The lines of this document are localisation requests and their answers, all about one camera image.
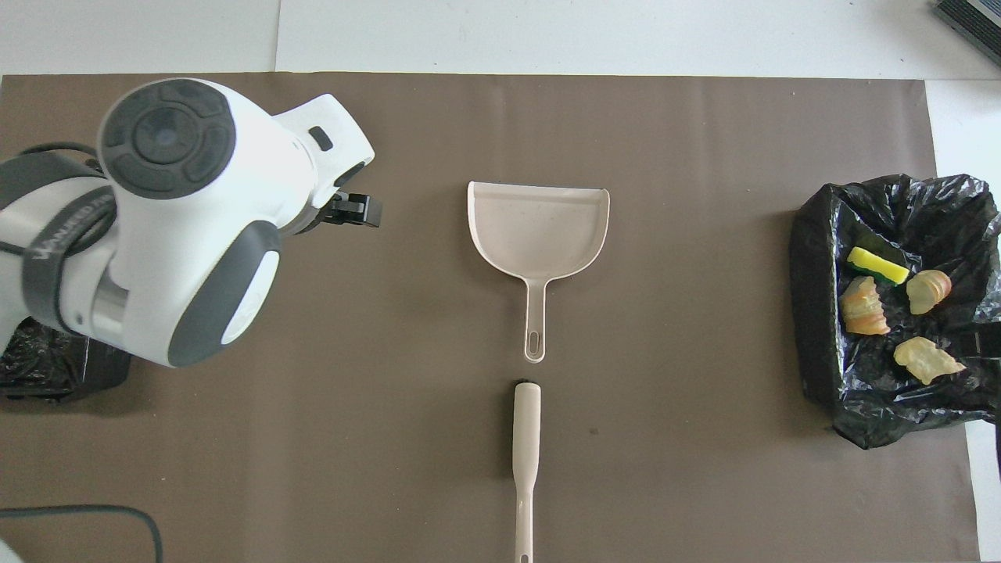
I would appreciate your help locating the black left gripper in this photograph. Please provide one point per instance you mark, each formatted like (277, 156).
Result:
(328, 209)

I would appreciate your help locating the pale pastry piece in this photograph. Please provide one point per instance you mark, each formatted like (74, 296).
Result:
(927, 360)

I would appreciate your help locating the small golden croissant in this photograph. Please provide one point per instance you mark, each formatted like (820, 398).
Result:
(929, 292)

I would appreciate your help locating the large striped croissant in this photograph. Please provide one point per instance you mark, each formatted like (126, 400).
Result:
(864, 306)

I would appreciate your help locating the yellow sponge piece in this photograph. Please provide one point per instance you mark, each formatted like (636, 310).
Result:
(876, 266)

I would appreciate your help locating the pale pink plastic dustpan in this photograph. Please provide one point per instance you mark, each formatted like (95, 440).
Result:
(538, 231)

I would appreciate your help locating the beige brush with black bristles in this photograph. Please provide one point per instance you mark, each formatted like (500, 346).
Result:
(526, 438)

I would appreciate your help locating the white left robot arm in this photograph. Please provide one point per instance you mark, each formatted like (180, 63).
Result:
(195, 219)

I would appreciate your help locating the black bin with crumpled bag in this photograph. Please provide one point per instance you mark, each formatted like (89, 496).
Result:
(899, 391)

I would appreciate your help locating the black bin with taut bag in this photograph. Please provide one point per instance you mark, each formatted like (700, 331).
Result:
(47, 367)

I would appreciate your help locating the brown paper table mat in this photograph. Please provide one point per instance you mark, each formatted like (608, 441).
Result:
(626, 141)

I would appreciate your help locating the dark grey ribbed device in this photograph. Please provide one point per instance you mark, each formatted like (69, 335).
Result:
(974, 23)

